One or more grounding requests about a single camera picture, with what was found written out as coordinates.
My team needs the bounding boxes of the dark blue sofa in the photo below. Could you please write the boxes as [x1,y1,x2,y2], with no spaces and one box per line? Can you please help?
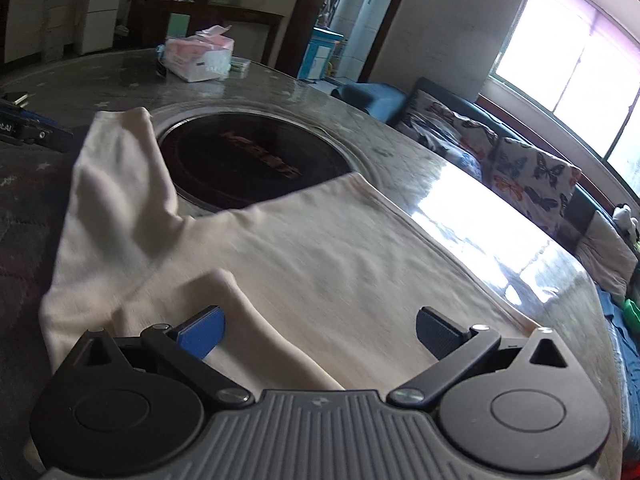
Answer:
[330,77,640,311]

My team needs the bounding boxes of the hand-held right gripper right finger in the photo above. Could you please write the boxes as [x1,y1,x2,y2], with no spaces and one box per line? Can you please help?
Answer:
[387,306,576,408]

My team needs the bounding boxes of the cream shirt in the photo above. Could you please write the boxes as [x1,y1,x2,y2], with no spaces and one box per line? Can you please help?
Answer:
[39,107,540,392]

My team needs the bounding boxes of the panda plush toy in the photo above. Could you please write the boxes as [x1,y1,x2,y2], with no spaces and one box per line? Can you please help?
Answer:
[612,203,640,242]

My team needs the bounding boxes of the dark wooden door frame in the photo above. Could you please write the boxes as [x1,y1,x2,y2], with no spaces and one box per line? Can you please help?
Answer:
[272,0,422,83]

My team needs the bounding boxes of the black round induction cooker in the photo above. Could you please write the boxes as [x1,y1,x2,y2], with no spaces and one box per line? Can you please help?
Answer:
[157,112,352,209]

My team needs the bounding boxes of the blue blanket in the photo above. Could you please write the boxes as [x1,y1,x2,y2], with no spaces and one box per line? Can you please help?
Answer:
[594,284,640,466]

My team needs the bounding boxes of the window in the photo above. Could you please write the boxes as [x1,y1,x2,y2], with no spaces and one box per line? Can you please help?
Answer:
[487,0,640,188]

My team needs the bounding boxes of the grey pillow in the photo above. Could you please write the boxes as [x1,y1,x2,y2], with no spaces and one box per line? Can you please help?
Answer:
[575,210,640,303]

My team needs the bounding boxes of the dark wooden sideboard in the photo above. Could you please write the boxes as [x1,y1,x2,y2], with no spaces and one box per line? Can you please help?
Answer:
[129,0,286,63]

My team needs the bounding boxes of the pink tissue pack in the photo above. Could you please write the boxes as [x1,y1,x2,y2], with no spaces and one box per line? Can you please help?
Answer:
[164,25,236,84]

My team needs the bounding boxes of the blue cushion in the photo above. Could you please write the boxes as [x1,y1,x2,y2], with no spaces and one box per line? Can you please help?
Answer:
[330,82,407,124]

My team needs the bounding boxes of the butterfly print pillow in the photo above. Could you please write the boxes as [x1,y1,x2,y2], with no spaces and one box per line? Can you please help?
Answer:
[489,137,584,227]
[394,90,500,182]

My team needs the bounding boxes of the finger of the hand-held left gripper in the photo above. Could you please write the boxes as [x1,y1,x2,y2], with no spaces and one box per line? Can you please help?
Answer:
[14,110,75,154]

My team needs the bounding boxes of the white refrigerator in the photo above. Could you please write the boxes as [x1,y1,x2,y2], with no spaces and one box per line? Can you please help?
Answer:
[75,0,132,56]

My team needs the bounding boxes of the light blue cabinet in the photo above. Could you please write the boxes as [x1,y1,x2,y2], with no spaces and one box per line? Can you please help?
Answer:
[299,27,347,81]

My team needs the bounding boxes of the green toy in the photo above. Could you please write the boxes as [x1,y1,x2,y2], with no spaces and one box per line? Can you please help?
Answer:
[619,297,640,332]

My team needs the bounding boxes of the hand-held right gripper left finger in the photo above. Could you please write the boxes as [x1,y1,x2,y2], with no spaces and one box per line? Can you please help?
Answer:
[59,305,256,407]

